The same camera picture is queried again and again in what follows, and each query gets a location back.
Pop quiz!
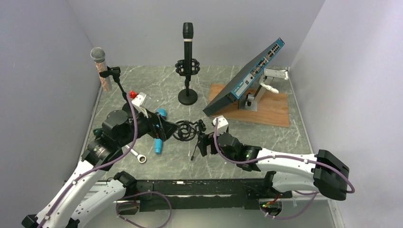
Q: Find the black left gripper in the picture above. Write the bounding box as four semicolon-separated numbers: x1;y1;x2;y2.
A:
118;105;181;147

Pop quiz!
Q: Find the blue microphone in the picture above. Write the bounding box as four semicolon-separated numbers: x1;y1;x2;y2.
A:
154;109;167;155

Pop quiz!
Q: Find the black tripod shock mount stand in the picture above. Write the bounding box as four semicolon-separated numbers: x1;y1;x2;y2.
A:
173;119;206;161

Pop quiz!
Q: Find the black microphone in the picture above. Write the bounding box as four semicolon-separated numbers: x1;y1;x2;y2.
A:
182;22;194;75

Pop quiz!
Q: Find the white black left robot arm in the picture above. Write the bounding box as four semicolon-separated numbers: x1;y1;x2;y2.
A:
21;110;178;228

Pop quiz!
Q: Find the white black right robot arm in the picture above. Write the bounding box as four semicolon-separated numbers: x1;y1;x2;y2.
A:
197;133;354;201

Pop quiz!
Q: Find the black round base stand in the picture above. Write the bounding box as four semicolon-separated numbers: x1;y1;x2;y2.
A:
175;58;200;105

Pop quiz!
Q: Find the black clip microphone stand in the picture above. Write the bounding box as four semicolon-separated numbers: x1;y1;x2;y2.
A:
99;66;133;118

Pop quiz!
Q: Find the silver head glitter microphone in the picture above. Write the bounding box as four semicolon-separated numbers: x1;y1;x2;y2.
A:
90;47;112;92

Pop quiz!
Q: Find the silver ratchet wrench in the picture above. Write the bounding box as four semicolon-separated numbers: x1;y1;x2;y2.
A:
130;149;147;164

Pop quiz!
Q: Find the wooden board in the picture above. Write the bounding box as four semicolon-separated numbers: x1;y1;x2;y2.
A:
203;80;289;128

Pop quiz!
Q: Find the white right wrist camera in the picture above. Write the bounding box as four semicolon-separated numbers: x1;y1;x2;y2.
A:
212;115;229;136

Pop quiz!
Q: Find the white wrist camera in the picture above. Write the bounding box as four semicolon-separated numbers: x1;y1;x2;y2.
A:
131;92;152;118
212;115;229;136

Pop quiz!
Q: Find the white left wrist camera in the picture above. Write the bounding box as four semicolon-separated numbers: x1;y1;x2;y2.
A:
131;92;152;118

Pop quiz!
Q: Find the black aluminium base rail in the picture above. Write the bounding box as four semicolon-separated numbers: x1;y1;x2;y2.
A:
117;178;298;212

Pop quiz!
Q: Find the blue network switch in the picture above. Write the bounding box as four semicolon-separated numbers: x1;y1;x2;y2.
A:
203;38;285;116

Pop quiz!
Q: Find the grey metal bracket stand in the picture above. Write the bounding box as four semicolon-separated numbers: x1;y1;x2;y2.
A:
238;67;289;112

